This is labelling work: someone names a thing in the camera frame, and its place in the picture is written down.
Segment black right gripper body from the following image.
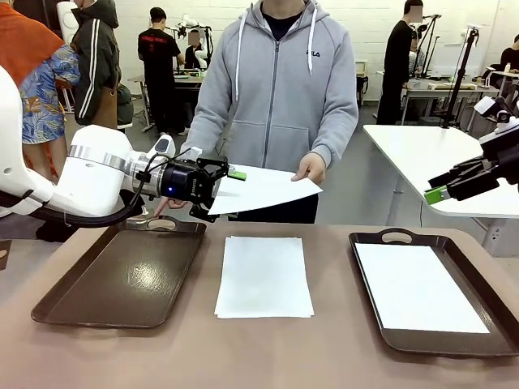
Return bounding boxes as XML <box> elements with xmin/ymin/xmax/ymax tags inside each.
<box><xmin>481</xmin><ymin>132</ymin><xmax>519</xmax><ymax>184</ymax></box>

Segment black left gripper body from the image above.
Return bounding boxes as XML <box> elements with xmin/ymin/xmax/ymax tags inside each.
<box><xmin>161</xmin><ymin>159</ymin><xmax>223</xmax><ymax>206</ymax></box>

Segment white A4 paper sheet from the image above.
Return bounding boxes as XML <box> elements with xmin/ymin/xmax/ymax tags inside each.
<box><xmin>207</xmin><ymin>165</ymin><xmax>324</xmax><ymax>216</ymax></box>
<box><xmin>354</xmin><ymin>242</ymin><xmax>491</xmax><ymax>335</ymax></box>

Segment person's left forearm grey sleeve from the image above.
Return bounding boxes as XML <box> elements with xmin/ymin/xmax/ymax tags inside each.
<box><xmin>314</xmin><ymin>107</ymin><xmax>360</xmax><ymax>169</ymax></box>

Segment person's right forearm grey sleeve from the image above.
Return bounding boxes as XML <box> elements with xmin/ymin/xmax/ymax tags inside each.
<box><xmin>180</xmin><ymin>105</ymin><xmax>222</xmax><ymax>163</ymax></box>

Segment person's right hand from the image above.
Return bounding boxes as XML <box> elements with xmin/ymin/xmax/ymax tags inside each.
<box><xmin>152</xmin><ymin>196</ymin><xmax>192</xmax><ymax>218</ymax></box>

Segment person's left hand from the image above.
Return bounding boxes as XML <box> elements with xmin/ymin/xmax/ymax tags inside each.
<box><xmin>290</xmin><ymin>152</ymin><xmax>327</xmax><ymax>185</ymax></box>

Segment white rounded table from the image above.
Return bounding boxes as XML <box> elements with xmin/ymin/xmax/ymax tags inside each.
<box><xmin>362</xmin><ymin>123</ymin><xmax>519</xmax><ymax>228</ymax></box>

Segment black trousers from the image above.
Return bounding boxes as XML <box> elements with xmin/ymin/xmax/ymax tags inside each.
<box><xmin>221</xmin><ymin>184</ymin><xmax>320</xmax><ymax>224</ymax></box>

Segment grey zip hoodie torso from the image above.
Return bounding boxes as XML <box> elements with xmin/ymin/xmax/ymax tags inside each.
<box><xmin>180</xmin><ymin>0</ymin><xmax>360</xmax><ymax>191</ymax></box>

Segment grey workbench table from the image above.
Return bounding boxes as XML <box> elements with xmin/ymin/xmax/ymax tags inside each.
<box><xmin>401</xmin><ymin>76</ymin><xmax>502</xmax><ymax>126</ymax></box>

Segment black tripod pole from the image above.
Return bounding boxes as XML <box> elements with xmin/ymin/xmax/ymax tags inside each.
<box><xmin>440</xmin><ymin>26</ymin><xmax>482</xmax><ymax>130</ymax></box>

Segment white A4 paper stack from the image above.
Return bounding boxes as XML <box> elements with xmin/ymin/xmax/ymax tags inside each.
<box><xmin>213</xmin><ymin>236</ymin><xmax>315</xmax><ymax>320</ymax></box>

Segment seated person in black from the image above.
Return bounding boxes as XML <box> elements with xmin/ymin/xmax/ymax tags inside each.
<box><xmin>498</xmin><ymin>34</ymin><xmax>519</xmax><ymax>76</ymax></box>

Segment brown plastic serving tray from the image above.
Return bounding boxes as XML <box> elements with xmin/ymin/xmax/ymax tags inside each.
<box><xmin>31</xmin><ymin>214</ymin><xmax>208</xmax><ymax>330</ymax></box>
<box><xmin>348</xmin><ymin>227</ymin><xmax>519</xmax><ymax>360</ymax></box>

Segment person in black printed t-shirt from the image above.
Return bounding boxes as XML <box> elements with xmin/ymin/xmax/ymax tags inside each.
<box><xmin>137</xmin><ymin>6</ymin><xmax>191</xmax><ymax>137</ymax></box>

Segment standing person in black clothes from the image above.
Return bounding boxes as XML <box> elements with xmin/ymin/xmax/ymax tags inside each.
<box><xmin>375</xmin><ymin>0</ymin><xmax>425</xmax><ymax>126</ymax></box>

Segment black backpack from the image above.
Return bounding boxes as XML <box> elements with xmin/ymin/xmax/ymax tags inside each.
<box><xmin>356</xmin><ymin>75</ymin><xmax>369</xmax><ymax>109</ymax></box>

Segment person in dark striped jacket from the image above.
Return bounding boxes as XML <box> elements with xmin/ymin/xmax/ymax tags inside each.
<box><xmin>71</xmin><ymin>0</ymin><xmax>135</xmax><ymax>130</ymax></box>

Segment black bag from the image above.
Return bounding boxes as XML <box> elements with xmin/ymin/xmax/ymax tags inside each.
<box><xmin>35</xmin><ymin>220</ymin><xmax>80</xmax><ymax>243</ymax></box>

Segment brown wooden object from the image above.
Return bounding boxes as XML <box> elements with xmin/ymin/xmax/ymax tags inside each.
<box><xmin>0</xmin><ymin>239</ymin><xmax>13</xmax><ymax>271</ymax></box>

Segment white rounded plastic shell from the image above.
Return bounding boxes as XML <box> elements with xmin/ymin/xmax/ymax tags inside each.
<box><xmin>56</xmin><ymin>0</ymin><xmax>78</xmax><ymax>41</ymax></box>

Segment orange cloth garment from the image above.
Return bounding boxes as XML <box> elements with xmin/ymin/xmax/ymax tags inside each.
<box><xmin>0</xmin><ymin>0</ymin><xmax>66</xmax><ymax>88</ymax></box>

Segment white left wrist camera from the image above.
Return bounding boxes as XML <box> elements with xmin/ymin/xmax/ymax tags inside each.
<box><xmin>148</xmin><ymin>135</ymin><xmax>203</xmax><ymax>158</ymax></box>

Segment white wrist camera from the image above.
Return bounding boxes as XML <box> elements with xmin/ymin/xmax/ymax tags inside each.
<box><xmin>148</xmin><ymin>135</ymin><xmax>203</xmax><ymax>158</ymax></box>
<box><xmin>473</xmin><ymin>96</ymin><xmax>519</xmax><ymax>135</ymax></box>

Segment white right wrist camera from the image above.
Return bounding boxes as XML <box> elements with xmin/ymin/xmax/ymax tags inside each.
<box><xmin>473</xmin><ymin>96</ymin><xmax>519</xmax><ymax>135</ymax></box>

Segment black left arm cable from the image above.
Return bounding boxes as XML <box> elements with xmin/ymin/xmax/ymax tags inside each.
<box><xmin>0</xmin><ymin>156</ymin><xmax>191</xmax><ymax>228</ymax></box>

